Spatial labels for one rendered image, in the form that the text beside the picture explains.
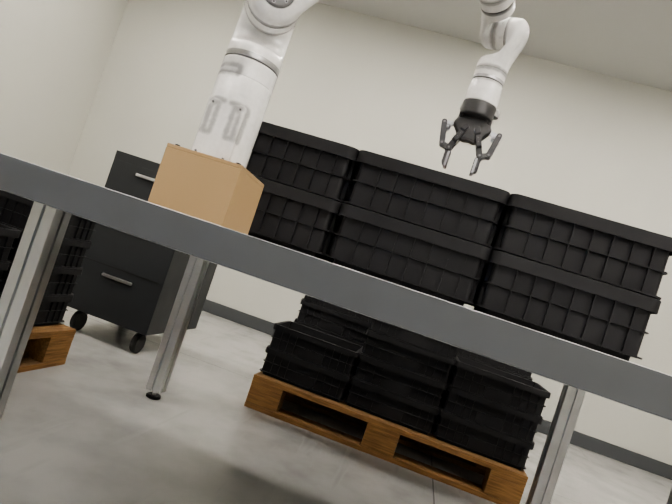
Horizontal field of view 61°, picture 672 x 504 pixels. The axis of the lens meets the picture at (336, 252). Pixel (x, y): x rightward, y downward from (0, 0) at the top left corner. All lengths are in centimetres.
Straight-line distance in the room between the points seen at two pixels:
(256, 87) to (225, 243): 39
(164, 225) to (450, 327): 32
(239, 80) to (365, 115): 391
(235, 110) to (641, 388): 67
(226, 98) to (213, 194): 16
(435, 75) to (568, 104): 106
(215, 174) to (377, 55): 418
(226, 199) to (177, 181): 8
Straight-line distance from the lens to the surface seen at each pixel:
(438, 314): 58
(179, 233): 64
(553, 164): 480
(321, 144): 114
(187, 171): 90
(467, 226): 110
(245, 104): 94
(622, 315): 113
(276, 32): 102
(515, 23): 138
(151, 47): 559
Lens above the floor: 70
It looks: 1 degrees up
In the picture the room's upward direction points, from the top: 18 degrees clockwise
